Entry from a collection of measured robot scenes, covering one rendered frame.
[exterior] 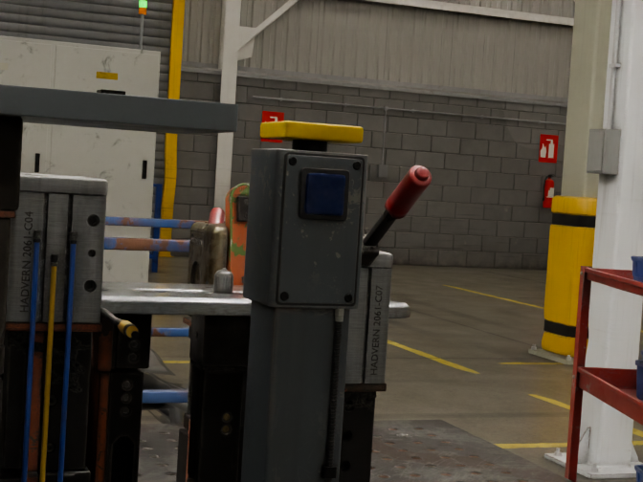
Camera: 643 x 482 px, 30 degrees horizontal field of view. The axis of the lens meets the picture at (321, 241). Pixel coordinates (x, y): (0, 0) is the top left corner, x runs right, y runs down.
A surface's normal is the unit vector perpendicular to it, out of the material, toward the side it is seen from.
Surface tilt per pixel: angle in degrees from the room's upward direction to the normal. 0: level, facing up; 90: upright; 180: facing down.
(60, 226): 90
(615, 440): 90
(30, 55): 90
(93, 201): 90
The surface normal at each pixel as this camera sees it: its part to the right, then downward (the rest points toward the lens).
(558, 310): -0.92, -0.01
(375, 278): 0.36, 0.07
